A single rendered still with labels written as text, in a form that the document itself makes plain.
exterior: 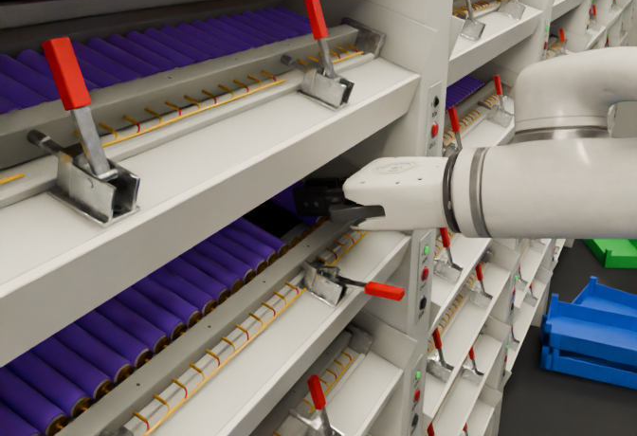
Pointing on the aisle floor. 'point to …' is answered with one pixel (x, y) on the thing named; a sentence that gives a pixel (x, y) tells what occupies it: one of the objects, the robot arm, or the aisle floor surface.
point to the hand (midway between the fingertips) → (318, 197)
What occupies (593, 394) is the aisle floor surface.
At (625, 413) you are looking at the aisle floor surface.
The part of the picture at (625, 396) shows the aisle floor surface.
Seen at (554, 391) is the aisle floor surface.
